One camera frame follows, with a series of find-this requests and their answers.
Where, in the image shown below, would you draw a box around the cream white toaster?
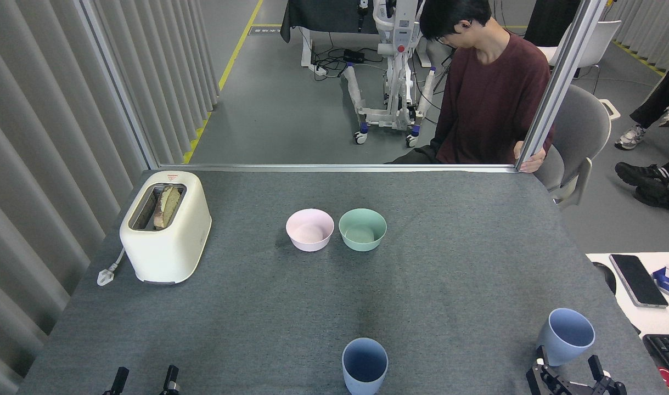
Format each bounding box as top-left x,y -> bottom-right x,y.
119,171 -> 212,285

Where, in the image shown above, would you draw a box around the silver frame rail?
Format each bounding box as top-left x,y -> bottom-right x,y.
158,162 -> 519,174

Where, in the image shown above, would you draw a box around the black smartphone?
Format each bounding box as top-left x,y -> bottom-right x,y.
609,254 -> 669,309

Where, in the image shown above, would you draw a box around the pink bowl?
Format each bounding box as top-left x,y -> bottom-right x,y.
285,208 -> 335,252

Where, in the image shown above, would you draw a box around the black floor cables with adapter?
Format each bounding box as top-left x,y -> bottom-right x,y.
311,33 -> 387,78

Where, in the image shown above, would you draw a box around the silver frame post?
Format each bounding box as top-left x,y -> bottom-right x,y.
74,0 -> 159,171
514,0 -> 609,174

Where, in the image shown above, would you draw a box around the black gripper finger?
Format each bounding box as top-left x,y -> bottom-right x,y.
587,355 -> 616,395
526,346 -> 570,395
159,364 -> 180,395
103,366 -> 130,395

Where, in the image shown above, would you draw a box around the white stand on wheels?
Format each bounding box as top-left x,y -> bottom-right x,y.
340,0 -> 440,149

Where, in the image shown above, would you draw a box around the toast bread slice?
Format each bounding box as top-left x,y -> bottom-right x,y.
153,185 -> 182,230

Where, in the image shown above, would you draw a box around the green bowl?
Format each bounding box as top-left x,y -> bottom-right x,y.
338,208 -> 387,252

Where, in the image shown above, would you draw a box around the seated person with grey sneakers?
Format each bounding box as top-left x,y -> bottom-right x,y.
614,41 -> 669,151

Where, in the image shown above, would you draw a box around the black computer mouse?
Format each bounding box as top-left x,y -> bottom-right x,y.
592,262 -> 617,297

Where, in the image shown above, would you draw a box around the white toaster power cord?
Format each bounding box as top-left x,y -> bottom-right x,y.
97,248 -> 127,287

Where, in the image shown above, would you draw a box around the person's left hand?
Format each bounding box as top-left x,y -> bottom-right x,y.
513,140 -> 547,174

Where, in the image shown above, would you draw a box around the grey chair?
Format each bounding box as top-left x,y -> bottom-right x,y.
533,84 -> 621,209

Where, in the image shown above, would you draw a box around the blue plastic cup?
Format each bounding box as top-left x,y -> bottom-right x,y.
536,308 -> 595,367
342,337 -> 389,395

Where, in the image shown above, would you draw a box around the white side table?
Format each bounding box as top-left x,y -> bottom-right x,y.
586,252 -> 669,395

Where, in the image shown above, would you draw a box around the seated person with black shoes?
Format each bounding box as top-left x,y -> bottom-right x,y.
615,162 -> 669,220

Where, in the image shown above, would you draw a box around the white chair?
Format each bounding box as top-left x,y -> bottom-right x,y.
537,21 -> 623,82

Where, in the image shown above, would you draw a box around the black cloth covered table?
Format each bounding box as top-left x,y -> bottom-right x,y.
280,0 -> 380,44

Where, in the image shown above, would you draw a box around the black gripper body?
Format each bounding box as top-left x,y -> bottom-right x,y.
562,379 -> 627,395

